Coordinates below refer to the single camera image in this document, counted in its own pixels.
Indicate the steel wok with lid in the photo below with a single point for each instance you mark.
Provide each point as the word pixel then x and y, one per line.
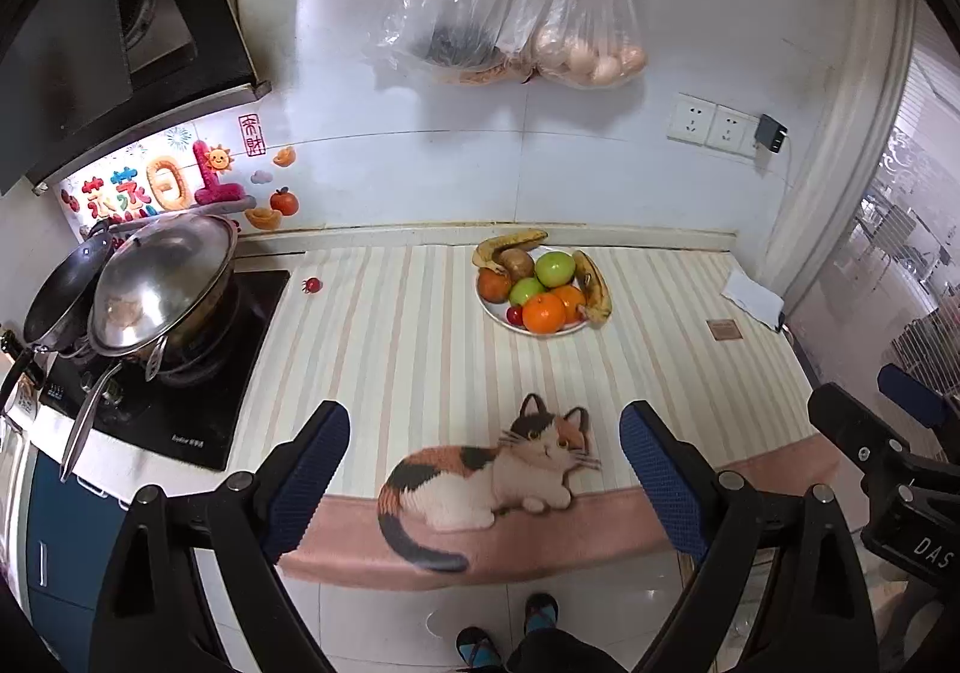
pixel 161 283

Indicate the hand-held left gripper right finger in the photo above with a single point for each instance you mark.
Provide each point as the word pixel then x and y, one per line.
pixel 660 485

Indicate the green apple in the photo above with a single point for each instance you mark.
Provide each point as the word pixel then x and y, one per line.
pixel 525 290
pixel 555 269

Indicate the white plate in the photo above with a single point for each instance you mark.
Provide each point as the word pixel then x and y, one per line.
pixel 499 316

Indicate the white paper sheet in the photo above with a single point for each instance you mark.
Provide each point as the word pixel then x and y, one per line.
pixel 754 298

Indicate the plastic bag of eggs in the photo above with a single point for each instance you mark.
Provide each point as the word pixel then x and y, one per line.
pixel 585 35

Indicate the white wall outlet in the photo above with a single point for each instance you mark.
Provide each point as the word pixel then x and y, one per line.
pixel 690 119
pixel 731 130

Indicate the blue cabinet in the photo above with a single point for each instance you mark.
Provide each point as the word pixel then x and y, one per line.
pixel 67 553

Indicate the small red decoration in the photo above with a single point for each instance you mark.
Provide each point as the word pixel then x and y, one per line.
pixel 310 284

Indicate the colourful wall stickers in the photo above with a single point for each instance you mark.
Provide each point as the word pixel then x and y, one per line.
pixel 172 181

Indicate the striped cat print mat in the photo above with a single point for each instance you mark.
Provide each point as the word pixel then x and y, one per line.
pixel 412 358

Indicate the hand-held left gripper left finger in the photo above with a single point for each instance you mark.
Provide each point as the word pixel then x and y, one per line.
pixel 307 478

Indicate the dark frying pan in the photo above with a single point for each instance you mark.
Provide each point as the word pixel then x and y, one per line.
pixel 64 298

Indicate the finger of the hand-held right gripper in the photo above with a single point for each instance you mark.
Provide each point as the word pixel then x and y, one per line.
pixel 911 394
pixel 855 429

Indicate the small red tomato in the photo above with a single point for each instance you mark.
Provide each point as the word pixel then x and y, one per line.
pixel 514 316

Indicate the sliding glass door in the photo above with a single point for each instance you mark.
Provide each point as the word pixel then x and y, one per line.
pixel 885 230

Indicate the brown square label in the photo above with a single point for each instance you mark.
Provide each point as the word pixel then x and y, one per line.
pixel 725 329

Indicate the brown kiwi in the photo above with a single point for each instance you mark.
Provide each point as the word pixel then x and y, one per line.
pixel 517 263

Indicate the black range hood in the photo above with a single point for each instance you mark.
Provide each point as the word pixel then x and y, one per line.
pixel 112 27

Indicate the black plug adapter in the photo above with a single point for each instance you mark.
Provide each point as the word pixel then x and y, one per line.
pixel 770 134

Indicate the black induction cooktop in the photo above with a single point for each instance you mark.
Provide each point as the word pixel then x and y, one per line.
pixel 195 380

